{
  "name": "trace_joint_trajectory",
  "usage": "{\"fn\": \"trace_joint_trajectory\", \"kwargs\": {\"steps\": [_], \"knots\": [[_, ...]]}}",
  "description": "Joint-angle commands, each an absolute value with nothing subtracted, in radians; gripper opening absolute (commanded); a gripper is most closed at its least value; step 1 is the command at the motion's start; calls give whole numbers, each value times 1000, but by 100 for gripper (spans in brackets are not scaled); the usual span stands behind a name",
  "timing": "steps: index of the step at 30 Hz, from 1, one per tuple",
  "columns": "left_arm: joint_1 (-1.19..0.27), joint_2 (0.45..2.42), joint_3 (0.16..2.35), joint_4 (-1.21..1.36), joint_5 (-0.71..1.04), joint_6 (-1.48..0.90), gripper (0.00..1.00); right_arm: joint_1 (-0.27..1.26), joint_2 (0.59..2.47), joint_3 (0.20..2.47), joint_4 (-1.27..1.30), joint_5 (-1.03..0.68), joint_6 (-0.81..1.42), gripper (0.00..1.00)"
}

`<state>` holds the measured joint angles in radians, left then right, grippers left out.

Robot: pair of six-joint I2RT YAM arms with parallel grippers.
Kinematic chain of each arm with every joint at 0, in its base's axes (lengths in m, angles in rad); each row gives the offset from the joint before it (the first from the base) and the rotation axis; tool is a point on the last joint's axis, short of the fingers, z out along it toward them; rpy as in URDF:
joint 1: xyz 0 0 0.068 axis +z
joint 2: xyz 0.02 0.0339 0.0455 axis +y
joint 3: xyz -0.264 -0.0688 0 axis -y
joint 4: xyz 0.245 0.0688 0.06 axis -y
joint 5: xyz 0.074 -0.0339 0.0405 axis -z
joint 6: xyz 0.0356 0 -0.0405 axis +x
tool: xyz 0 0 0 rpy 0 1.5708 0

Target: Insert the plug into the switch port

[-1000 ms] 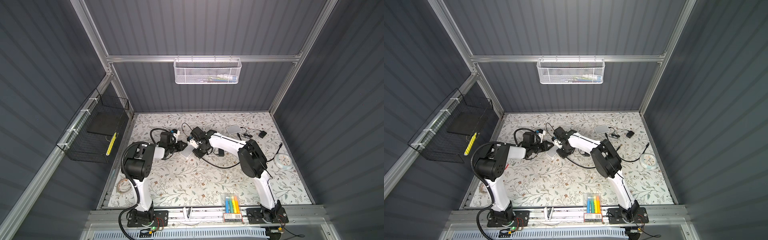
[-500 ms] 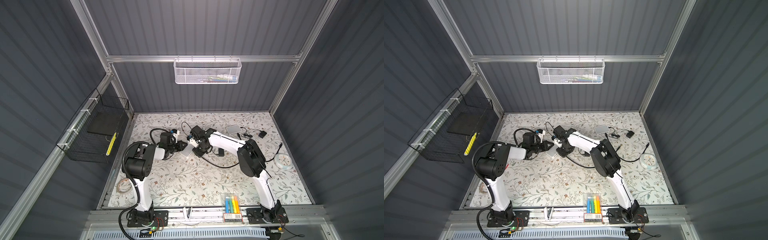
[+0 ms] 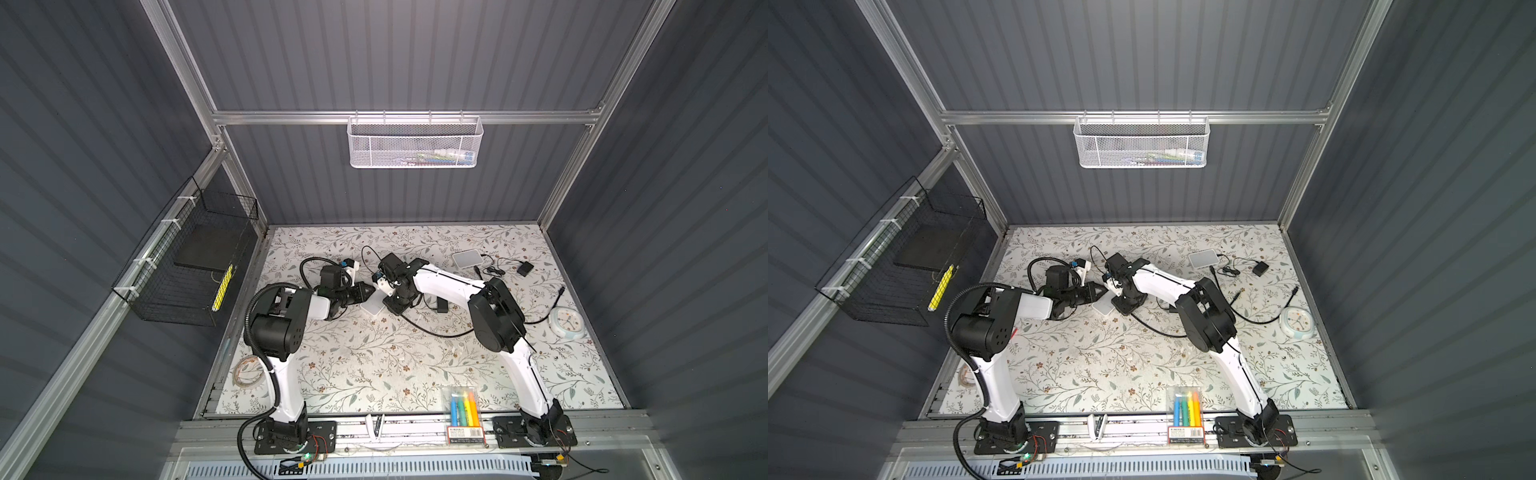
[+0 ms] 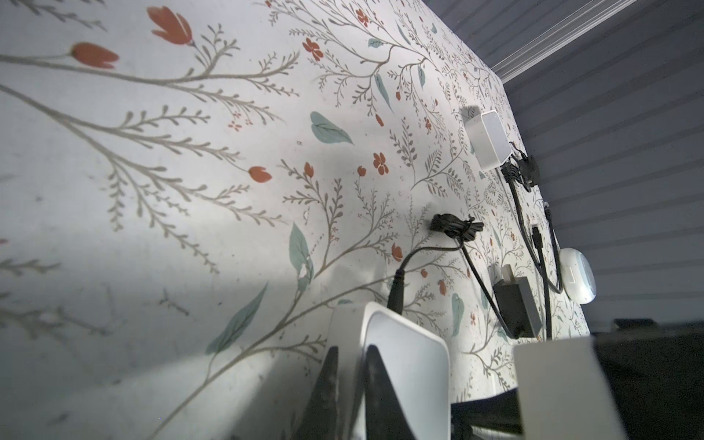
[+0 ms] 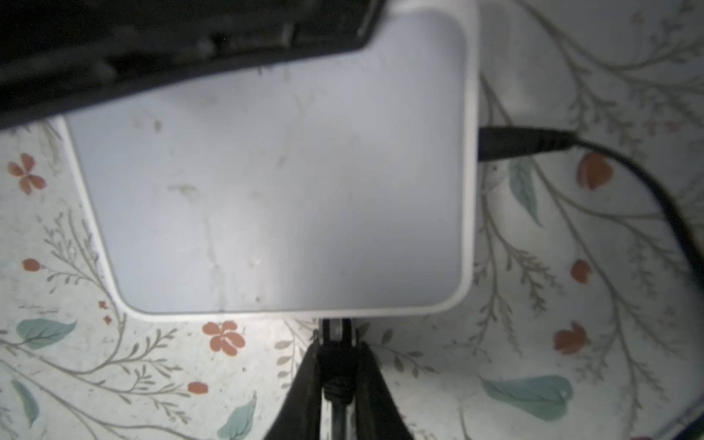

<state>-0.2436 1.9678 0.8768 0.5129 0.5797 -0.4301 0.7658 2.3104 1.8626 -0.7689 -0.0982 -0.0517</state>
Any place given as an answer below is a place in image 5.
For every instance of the black power adapter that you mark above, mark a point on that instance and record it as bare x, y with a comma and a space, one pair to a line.
499, 143

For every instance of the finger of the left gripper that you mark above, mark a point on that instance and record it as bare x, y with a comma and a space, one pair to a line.
60, 56

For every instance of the floral table mat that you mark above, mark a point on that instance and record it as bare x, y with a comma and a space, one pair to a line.
581, 327

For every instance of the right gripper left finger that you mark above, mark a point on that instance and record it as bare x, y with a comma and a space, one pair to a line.
300, 415

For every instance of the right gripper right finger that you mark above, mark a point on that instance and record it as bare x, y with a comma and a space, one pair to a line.
377, 416

